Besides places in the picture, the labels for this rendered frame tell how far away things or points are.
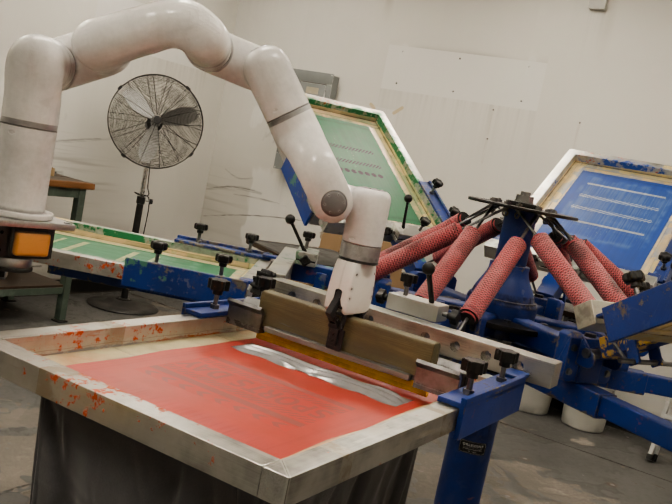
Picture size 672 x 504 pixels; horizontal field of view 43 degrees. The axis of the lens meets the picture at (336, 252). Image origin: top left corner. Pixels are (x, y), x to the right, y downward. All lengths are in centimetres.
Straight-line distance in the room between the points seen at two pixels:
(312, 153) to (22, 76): 50
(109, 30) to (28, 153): 25
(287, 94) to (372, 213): 26
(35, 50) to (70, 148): 457
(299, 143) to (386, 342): 39
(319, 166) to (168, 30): 34
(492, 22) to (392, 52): 77
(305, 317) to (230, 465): 65
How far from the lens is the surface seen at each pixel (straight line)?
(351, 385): 150
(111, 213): 644
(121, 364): 141
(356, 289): 155
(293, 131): 150
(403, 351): 153
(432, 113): 612
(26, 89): 154
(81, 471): 133
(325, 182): 147
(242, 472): 101
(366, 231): 153
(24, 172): 154
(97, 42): 153
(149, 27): 152
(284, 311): 165
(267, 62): 151
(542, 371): 169
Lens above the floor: 135
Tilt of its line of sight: 7 degrees down
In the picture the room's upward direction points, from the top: 11 degrees clockwise
